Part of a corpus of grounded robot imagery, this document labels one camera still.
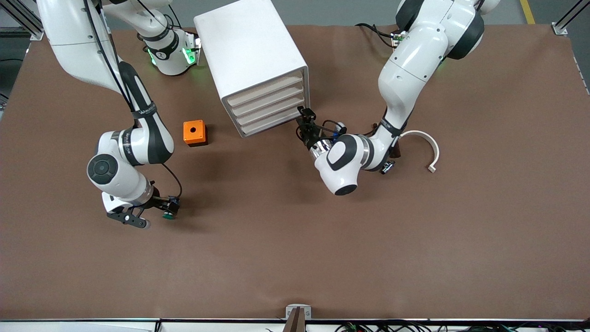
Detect white four-drawer cabinet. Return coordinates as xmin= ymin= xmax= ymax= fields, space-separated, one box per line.
xmin=193 ymin=0 xmax=311 ymax=138

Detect orange box with hole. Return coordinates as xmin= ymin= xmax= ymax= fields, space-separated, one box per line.
xmin=183 ymin=120 xmax=208 ymax=147

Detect brown table mat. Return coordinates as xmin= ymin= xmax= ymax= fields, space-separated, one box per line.
xmin=0 ymin=23 xmax=590 ymax=321

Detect brown tapered bar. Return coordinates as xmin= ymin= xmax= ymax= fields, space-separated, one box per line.
xmin=282 ymin=308 xmax=307 ymax=332

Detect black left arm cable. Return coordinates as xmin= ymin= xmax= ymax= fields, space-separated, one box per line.
xmin=322 ymin=119 xmax=345 ymax=141

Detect black base cable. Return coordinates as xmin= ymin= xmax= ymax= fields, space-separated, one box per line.
xmin=355 ymin=23 xmax=398 ymax=47

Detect white half-ring clamp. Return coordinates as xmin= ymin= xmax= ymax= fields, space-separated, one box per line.
xmin=400 ymin=130 xmax=440 ymax=173

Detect white table edge rail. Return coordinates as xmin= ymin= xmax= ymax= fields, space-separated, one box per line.
xmin=0 ymin=318 xmax=590 ymax=332

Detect grey metal bracket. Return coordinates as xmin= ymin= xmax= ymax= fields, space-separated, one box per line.
xmin=285 ymin=304 xmax=312 ymax=320

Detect aluminium frame profile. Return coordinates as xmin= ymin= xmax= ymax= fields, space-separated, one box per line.
xmin=552 ymin=0 xmax=590 ymax=36
xmin=0 ymin=0 xmax=45 ymax=41

